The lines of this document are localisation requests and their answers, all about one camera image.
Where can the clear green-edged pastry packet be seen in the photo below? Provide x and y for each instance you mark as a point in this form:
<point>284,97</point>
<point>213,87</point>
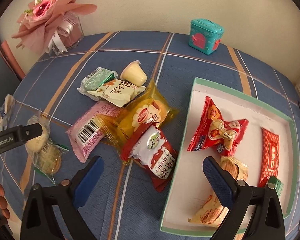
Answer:
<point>48,157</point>

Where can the yellow pudding cup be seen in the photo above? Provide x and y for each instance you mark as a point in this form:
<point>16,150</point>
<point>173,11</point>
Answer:
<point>133,73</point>

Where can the pink snack packet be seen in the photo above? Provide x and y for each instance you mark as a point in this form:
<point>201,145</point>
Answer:
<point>90,127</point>

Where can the blue plaid bedsheet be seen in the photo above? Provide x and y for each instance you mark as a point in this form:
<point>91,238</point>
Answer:
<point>130,205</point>

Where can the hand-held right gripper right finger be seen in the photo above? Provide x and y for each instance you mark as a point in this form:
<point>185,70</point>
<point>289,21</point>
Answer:
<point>216,180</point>

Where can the yellow transparent cake packet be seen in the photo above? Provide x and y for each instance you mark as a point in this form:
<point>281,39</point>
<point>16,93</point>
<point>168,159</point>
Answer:
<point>145,110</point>

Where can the clear glass vase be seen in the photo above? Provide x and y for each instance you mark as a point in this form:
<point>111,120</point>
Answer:
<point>70,32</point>

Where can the reddish wooden rail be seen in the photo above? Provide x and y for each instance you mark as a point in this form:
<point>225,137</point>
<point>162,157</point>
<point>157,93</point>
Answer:
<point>11,60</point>

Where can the red candy packet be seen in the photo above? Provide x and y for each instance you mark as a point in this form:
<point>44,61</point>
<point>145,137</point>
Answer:
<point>208,116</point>
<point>233,131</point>

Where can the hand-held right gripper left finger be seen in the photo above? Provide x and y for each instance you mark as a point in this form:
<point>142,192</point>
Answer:
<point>88,180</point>

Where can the red white snack packet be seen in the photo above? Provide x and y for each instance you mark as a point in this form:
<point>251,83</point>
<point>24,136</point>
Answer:
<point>152,152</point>

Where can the cream snack packet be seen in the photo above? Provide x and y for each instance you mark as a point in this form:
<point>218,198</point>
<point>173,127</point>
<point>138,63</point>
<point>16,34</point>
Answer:
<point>115,92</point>

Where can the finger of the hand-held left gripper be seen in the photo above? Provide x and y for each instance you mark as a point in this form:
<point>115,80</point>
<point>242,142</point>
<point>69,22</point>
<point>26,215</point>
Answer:
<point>31,131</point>

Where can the green white snack packet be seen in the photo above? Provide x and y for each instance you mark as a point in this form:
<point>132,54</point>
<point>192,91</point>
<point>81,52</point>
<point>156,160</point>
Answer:
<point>95,78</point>

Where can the pink flower bouquet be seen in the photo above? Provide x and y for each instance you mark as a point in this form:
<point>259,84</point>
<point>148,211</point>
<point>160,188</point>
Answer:
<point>47,7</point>

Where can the clear round cake packet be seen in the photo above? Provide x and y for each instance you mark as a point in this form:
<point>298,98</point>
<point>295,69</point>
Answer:
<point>37,142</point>

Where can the teal toy chest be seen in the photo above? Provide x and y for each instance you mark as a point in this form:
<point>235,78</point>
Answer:
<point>205,36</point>

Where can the small cream orange packet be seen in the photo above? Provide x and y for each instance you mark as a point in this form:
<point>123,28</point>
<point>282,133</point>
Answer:
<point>233,167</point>

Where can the person's left hand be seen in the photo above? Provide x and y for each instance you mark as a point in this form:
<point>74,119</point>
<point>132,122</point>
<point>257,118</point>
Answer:
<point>2,200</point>

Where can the white blue wrapper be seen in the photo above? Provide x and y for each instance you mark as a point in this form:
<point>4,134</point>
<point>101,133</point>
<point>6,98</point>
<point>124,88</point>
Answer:
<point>5,110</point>

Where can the green-rimmed cardboard tray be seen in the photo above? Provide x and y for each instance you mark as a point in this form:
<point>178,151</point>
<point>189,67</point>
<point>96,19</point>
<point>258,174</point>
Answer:
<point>252,115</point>

